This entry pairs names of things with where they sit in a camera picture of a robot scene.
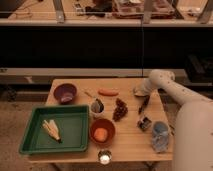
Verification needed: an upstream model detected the dark eggplant toy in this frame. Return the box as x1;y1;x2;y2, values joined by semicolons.
138;95;150;115

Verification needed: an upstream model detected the black box on right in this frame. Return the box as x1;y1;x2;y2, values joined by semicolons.
185;55;213;83

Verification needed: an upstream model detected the pale sponge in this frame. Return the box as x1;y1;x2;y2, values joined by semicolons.
133;91;148;97

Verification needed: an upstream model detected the blue grey mug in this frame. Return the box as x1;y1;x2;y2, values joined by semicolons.
151;121;169;153

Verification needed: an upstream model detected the baby corn toy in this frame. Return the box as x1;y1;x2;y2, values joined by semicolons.
42;119;62;143

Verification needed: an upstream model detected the orange carrot toy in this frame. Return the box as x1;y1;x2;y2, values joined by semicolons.
98;89;119;97

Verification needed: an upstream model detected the purple bowl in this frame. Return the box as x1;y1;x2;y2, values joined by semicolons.
53;83;77;104

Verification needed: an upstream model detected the green plastic tray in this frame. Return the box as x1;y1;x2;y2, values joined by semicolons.
19;105;89;155

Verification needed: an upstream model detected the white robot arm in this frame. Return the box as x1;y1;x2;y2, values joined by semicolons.
133;69;213;171

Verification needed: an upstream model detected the cluttered tray on shelf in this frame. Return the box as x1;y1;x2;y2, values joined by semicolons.
112;0;175;18

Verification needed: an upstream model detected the brown grape bunch toy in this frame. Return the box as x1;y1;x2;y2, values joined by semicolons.
113;98;128;122

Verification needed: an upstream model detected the orange round fruit toy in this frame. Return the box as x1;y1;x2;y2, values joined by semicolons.
94;128;108;142

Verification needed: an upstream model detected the orange bowl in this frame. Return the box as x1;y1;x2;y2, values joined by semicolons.
89;119;115;147

